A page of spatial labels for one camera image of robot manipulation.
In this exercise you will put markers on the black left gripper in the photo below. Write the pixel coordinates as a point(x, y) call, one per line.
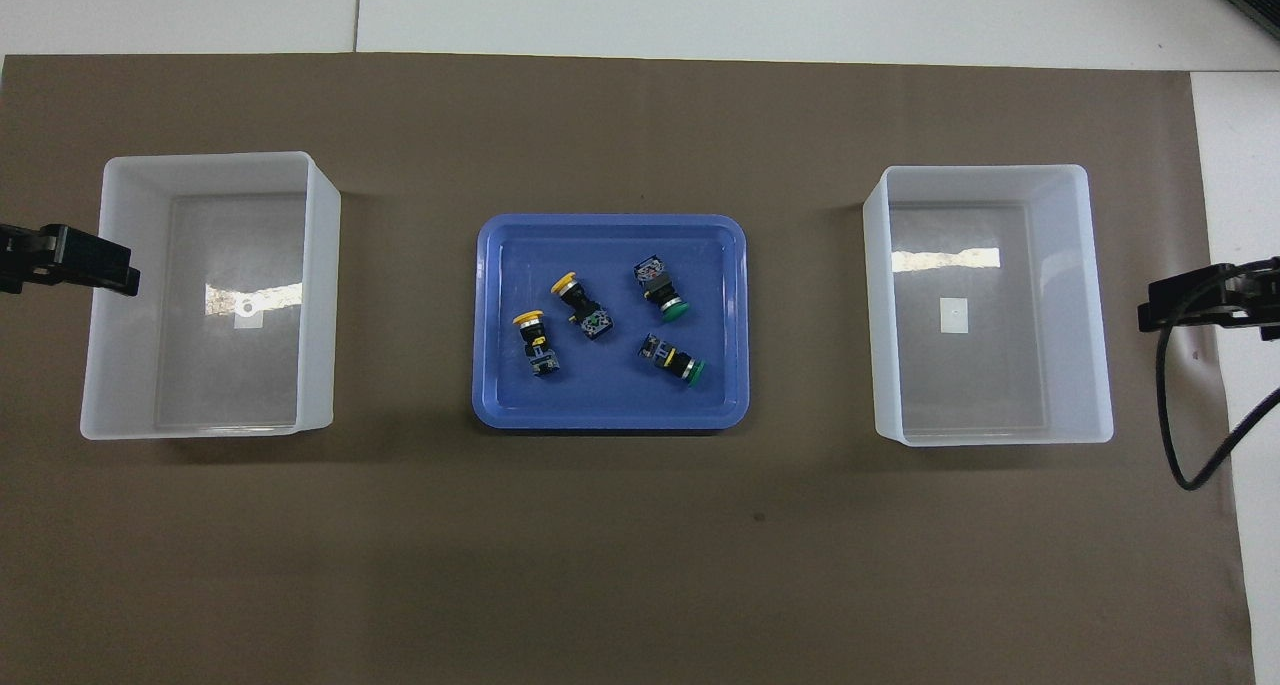
point(20, 257)

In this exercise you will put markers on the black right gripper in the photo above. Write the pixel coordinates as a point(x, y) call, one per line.
point(1266, 300)

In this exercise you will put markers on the yellow push button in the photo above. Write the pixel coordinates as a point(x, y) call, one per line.
point(537, 350)
point(585, 315)

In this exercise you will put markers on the green push button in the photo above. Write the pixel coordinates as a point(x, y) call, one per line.
point(672, 359)
point(660, 287)

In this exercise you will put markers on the white label with hole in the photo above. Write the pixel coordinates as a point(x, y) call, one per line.
point(247, 317)

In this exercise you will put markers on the translucent white plastic box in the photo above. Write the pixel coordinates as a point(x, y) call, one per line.
point(1000, 395)
point(230, 385)

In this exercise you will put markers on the white rectangular label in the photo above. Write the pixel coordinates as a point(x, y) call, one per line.
point(955, 315)

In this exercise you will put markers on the blue plastic tray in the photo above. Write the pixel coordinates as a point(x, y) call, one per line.
point(600, 407)

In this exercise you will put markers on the brown paper table mat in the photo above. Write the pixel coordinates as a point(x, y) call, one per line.
point(640, 565)

